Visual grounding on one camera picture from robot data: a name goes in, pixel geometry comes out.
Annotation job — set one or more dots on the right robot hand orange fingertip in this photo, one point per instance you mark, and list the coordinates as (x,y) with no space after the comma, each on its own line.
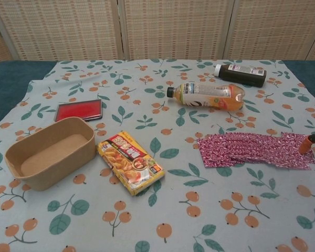
(305,144)

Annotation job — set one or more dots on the dark brown sauce bottle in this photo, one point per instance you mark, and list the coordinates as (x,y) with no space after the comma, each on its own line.
(241,73)

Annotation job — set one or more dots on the orange juice plastic bottle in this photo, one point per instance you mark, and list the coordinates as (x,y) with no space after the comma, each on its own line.
(207,97)

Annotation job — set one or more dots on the floral fruit print tablecloth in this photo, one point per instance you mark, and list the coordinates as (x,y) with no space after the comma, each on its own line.
(157,210)

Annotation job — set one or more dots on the yellow curry roux box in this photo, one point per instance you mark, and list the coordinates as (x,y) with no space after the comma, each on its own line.
(132,164)

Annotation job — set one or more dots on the red ink pad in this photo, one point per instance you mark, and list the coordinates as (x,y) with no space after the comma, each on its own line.
(77,111)

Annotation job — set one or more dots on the brown paper oval box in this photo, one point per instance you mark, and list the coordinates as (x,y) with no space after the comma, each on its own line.
(52,168)

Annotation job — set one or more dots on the teal table cover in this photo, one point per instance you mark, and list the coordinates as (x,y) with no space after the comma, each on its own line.
(8,84)

